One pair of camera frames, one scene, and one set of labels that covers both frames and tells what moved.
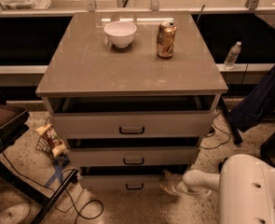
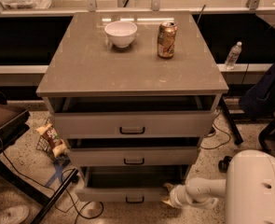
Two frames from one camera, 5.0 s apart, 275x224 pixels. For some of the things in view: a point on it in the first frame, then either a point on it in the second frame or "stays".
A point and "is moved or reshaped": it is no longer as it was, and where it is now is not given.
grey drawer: x=133 y=156 stays
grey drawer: x=132 y=124 stays
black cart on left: x=6 y=122 stays
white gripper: x=176 y=184 -> x=176 y=194
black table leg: x=238 y=138 stays
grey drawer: x=145 y=178 is moved or reshaped
